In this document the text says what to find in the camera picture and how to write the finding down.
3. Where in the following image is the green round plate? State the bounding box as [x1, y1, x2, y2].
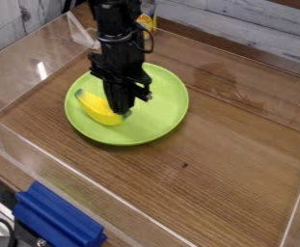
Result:
[64, 63, 190, 146]

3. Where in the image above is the clear acrylic enclosure wall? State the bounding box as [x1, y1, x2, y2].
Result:
[0, 9, 300, 247]

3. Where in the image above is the yellow toy banana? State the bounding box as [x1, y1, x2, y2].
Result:
[75, 89, 131, 126]

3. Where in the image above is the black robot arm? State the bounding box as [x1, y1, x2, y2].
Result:
[88, 0, 155, 115]

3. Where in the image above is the yellow labelled tin can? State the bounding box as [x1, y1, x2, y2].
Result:
[136, 0, 158, 40]

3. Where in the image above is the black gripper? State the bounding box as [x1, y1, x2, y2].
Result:
[88, 35, 154, 114]

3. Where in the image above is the blue plastic clamp block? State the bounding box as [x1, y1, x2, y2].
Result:
[14, 181, 107, 247]

